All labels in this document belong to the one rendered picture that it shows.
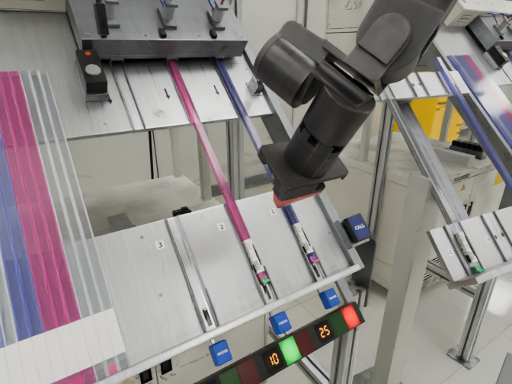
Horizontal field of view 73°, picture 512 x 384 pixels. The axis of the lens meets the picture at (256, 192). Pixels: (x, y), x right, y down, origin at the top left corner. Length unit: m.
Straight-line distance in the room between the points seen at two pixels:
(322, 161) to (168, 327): 0.33
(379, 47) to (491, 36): 1.39
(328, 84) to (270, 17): 2.50
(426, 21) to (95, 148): 2.22
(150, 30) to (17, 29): 0.23
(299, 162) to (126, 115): 0.39
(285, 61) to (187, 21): 0.47
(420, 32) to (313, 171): 0.17
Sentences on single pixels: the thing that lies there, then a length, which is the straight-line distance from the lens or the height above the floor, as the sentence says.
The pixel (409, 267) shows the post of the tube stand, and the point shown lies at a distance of 1.01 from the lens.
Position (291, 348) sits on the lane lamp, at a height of 0.66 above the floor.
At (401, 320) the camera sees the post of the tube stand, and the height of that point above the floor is 0.40.
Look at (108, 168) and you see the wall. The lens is 2.46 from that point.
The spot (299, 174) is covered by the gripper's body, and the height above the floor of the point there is 0.98.
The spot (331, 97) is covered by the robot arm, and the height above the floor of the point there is 1.07.
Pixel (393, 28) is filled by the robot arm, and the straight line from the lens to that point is 0.34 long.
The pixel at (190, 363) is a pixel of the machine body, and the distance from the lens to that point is 1.07.
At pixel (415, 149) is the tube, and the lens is 0.80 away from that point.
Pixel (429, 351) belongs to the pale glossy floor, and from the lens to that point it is 1.66.
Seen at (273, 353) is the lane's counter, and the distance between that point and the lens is 0.61.
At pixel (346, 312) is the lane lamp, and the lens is 0.69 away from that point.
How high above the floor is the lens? 1.12
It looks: 23 degrees down
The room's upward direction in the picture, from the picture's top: straight up
